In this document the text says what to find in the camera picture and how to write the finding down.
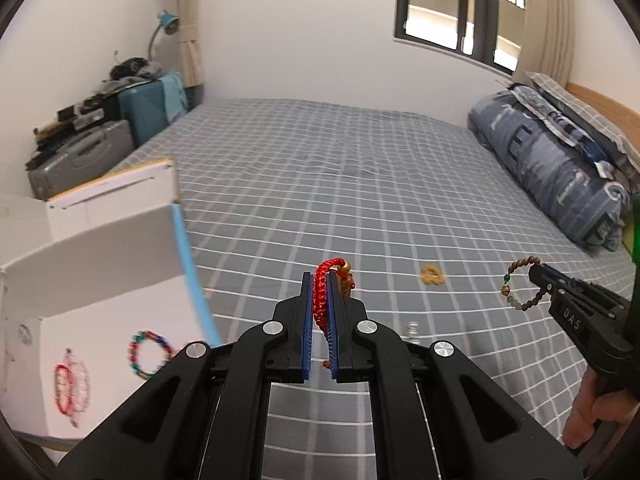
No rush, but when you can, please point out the blue cloth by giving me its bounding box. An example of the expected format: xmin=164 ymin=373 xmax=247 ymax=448
xmin=160 ymin=72 xmax=190 ymax=123

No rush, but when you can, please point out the grey checked bed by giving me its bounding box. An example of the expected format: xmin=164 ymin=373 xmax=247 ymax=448
xmin=105 ymin=97 xmax=636 ymax=480

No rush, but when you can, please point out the red cord bracelet gold plate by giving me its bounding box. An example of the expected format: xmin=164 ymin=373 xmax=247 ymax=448
xmin=54 ymin=362 xmax=76 ymax=415

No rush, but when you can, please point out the beige curtain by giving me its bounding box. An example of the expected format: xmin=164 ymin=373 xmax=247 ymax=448
xmin=159 ymin=0 xmax=208 ymax=86
xmin=520 ymin=0 xmax=583 ymax=93

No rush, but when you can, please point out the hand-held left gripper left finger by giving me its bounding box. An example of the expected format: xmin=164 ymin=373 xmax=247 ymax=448
xmin=57 ymin=271 xmax=316 ymax=480

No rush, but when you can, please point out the red cord bracelet wooden tube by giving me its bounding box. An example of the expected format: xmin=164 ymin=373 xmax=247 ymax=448
xmin=312 ymin=257 xmax=357 ymax=373

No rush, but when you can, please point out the grey hard case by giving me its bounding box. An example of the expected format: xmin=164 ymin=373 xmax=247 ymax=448
xmin=27 ymin=120 xmax=136 ymax=201

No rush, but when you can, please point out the blue suitcase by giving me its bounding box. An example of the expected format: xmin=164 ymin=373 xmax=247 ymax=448
xmin=117 ymin=74 xmax=173 ymax=148

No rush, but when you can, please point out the printed cardboard box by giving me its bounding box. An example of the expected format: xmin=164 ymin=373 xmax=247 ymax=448
xmin=0 ymin=159 xmax=223 ymax=453

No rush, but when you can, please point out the dark framed window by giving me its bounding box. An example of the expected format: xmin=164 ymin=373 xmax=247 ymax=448
xmin=394 ymin=0 xmax=530 ymax=73

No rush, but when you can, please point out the dark patterned pillow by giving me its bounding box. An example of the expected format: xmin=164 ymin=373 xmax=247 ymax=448
xmin=505 ymin=82 xmax=621 ymax=176

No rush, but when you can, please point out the pile of dark clothes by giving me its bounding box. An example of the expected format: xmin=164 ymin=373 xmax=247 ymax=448
xmin=102 ymin=55 xmax=163 ymax=86

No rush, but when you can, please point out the wooden headboard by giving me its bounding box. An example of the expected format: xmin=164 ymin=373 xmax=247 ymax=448
xmin=565 ymin=81 xmax=640 ymax=261

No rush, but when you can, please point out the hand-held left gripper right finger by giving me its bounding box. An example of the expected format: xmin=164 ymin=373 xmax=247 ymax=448
xmin=326 ymin=272 xmax=583 ymax=480

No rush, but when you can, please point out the multicolour bead bracelet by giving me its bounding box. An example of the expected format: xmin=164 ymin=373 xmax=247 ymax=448
xmin=127 ymin=330 xmax=173 ymax=378

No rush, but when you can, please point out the grey checked pillow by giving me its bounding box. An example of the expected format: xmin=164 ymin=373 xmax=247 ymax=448
xmin=522 ymin=71 xmax=640 ymax=171

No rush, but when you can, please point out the person's right hand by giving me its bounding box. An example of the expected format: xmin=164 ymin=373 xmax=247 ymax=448
xmin=562 ymin=372 xmax=640 ymax=447

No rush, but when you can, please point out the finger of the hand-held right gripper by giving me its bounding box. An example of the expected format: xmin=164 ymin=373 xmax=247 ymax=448
xmin=528 ymin=263 xmax=566 ymax=306
xmin=540 ymin=266 xmax=632 ymax=317

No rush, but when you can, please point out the blue desk lamp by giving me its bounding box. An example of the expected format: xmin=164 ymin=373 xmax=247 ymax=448
xmin=147 ymin=10 xmax=180 ymax=63

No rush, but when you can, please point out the brown wooden bead bracelet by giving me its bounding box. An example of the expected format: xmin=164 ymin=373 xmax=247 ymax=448
xmin=500 ymin=256 xmax=551 ymax=312

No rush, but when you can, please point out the folded blue-grey quilt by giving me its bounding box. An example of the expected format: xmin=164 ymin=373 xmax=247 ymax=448
xmin=467 ymin=85 xmax=632 ymax=251

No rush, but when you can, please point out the pile of black items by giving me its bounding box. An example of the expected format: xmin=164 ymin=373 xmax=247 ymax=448
xmin=32 ymin=92 xmax=121 ymax=153

